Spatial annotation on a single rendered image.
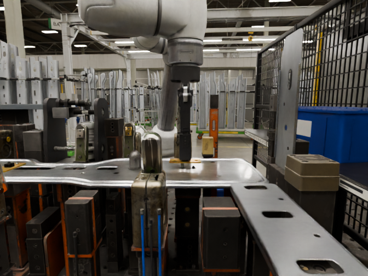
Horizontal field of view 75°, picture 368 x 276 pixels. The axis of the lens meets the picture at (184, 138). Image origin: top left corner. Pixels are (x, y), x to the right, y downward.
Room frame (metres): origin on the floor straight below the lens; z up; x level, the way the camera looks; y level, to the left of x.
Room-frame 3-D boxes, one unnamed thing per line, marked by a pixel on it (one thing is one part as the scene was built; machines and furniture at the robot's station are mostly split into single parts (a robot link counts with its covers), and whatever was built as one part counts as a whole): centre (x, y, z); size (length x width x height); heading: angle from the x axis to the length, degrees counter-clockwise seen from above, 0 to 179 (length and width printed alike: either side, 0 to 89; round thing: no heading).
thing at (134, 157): (0.62, 0.13, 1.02); 0.03 x 0.03 x 0.07
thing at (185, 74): (0.62, 0.00, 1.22); 0.08 x 0.07 x 0.09; 0
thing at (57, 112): (0.83, 0.37, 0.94); 0.18 x 0.13 x 0.49; 90
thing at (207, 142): (0.74, -0.07, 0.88); 0.04 x 0.04 x 0.36; 0
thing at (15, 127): (0.84, 0.56, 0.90); 0.05 x 0.05 x 0.40; 0
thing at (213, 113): (0.77, -0.10, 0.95); 0.03 x 0.01 x 0.50; 90
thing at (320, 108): (0.71, -0.43, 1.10); 0.30 x 0.17 x 0.13; 7
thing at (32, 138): (0.82, 0.50, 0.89); 0.13 x 0.11 x 0.38; 0
